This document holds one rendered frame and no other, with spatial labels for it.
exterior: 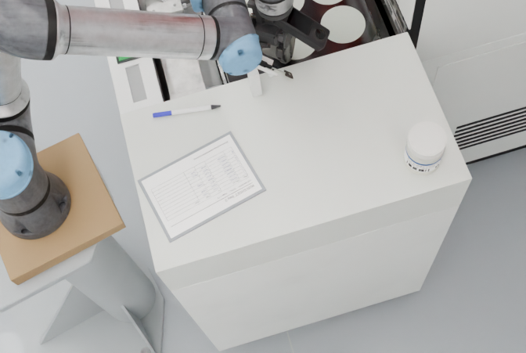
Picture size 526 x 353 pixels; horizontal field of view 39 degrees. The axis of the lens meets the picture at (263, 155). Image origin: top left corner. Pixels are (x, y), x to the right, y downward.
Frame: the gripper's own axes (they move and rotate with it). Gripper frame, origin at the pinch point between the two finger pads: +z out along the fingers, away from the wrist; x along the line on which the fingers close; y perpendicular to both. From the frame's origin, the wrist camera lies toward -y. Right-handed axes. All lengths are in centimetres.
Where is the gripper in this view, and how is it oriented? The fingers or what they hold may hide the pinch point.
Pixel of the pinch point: (289, 59)
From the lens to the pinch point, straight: 162.5
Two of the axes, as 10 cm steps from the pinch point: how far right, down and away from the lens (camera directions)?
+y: -9.3, -2.9, 2.1
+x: -3.5, 8.7, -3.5
